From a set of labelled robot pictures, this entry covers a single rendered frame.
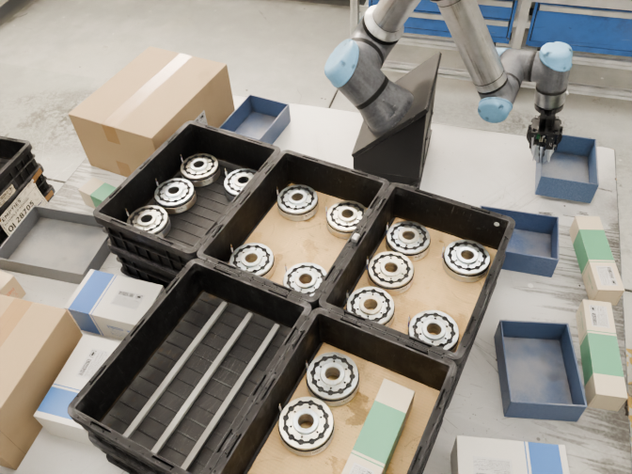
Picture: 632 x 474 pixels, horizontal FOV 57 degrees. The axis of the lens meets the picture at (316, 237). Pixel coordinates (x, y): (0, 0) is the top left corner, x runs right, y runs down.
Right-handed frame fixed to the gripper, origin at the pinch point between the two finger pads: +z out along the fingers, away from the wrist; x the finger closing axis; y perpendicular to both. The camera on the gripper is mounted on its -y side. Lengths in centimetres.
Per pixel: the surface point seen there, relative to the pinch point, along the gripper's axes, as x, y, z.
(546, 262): 4.2, 37.4, 2.3
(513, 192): -6.3, 8.5, 6.6
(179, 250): -73, 71, -25
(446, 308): -16, 63, -8
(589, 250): 13.6, 31.2, 2.8
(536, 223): 0.8, 23.0, 3.6
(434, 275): -20, 55, -8
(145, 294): -84, 76, -12
